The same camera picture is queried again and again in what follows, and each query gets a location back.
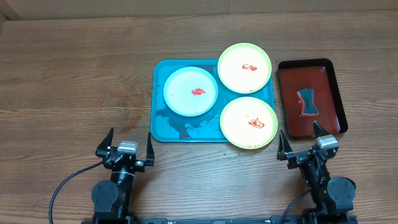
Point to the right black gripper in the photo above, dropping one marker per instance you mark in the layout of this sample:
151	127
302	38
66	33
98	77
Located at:
306	157

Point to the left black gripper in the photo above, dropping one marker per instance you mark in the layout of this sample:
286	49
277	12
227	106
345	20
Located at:
138	166

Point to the yellow-green plate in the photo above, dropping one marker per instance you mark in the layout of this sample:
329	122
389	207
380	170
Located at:
248	123
244	68

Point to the light blue plate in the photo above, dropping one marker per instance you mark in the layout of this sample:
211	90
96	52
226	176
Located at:
190	91

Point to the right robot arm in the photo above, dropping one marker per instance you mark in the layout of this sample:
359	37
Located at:
332	197

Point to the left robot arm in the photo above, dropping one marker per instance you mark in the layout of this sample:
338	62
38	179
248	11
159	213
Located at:
112	197

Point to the teal plastic tray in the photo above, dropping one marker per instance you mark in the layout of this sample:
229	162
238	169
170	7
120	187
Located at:
168	126

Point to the black red-lined tray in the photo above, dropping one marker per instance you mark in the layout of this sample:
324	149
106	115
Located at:
318	74

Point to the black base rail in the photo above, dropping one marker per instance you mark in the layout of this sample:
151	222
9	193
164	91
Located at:
217	221

